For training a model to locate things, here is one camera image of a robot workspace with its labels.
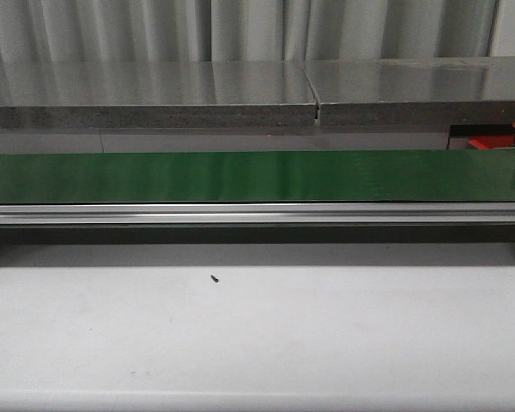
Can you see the green conveyor belt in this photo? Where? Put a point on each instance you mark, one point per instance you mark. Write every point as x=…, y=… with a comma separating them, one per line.
x=260, y=177

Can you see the red plastic tray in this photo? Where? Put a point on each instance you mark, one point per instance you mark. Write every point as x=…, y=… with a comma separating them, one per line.
x=492, y=142

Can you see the grey stone counter left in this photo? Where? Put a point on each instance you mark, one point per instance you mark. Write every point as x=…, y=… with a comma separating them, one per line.
x=164, y=95

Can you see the grey pleated curtain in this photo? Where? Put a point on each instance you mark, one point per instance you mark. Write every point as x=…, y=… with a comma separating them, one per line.
x=160, y=31

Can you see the aluminium conveyor side rail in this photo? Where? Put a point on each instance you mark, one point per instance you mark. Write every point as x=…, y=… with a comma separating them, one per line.
x=256, y=213

